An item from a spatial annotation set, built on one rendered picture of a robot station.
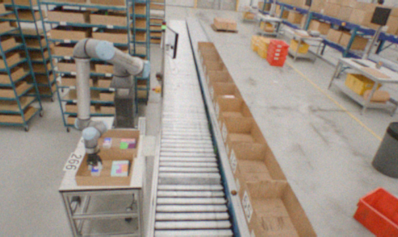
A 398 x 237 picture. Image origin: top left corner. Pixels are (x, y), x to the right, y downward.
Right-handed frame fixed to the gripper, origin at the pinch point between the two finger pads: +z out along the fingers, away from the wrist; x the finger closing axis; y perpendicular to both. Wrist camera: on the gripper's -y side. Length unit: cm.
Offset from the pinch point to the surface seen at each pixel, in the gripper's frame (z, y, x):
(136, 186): 3.8, 13.7, 32.4
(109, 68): -22, -160, -26
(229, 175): -10, 14, 100
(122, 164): 0.4, -5.7, 18.9
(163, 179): 0, 9, 52
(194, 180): 1, 9, 76
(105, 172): 2.7, 1.3, 7.0
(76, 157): -7.2, -4.7, -15.2
